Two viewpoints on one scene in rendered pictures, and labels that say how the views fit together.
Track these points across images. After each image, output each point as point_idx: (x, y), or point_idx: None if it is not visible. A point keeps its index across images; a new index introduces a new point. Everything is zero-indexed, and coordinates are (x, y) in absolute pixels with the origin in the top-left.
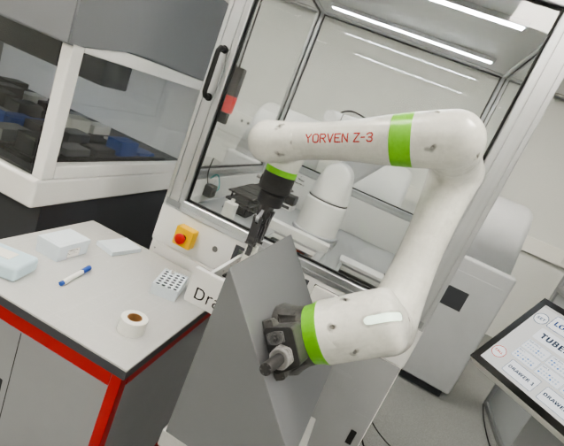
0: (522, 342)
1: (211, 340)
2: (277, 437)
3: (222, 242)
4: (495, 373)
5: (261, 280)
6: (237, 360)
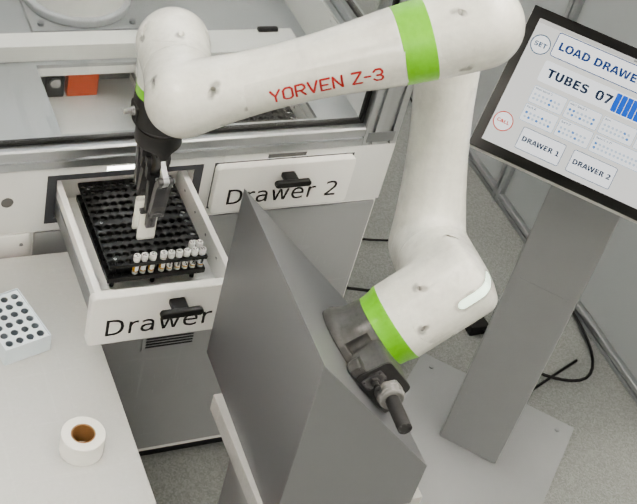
0: (528, 93)
1: (314, 431)
2: (409, 457)
3: (18, 185)
4: (509, 158)
5: (315, 324)
6: (351, 429)
